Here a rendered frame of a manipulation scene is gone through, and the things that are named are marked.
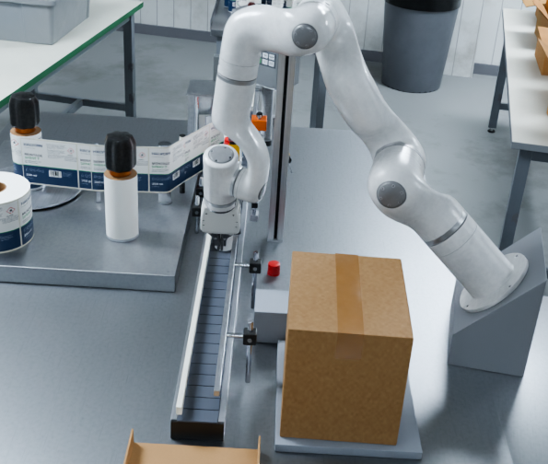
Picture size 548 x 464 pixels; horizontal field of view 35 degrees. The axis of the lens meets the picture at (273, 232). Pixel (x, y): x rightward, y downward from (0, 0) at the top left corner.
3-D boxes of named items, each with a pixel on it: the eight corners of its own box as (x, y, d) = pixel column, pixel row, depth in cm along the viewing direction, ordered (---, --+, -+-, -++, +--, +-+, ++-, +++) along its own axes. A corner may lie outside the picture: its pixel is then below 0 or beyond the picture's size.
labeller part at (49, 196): (-6, 164, 278) (-6, 160, 278) (92, 169, 278) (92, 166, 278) (-39, 208, 251) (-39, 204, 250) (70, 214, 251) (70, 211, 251)
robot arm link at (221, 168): (246, 188, 218) (213, 176, 220) (248, 149, 208) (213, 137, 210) (231, 211, 212) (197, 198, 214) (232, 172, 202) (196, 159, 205)
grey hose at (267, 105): (259, 141, 257) (262, 72, 247) (272, 142, 257) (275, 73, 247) (259, 145, 254) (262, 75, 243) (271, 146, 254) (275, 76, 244)
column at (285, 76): (267, 234, 258) (281, 6, 226) (283, 235, 258) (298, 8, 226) (267, 241, 254) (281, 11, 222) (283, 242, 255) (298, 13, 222)
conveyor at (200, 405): (228, 130, 324) (228, 120, 322) (250, 132, 324) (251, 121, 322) (176, 435, 180) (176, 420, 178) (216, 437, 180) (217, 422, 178)
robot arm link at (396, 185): (468, 203, 206) (404, 127, 201) (464, 240, 191) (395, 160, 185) (427, 228, 212) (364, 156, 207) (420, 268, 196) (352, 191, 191)
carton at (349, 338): (284, 349, 206) (292, 249, 193) (386, 357, 205) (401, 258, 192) (279, 437, 179) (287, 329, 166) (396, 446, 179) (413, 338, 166)
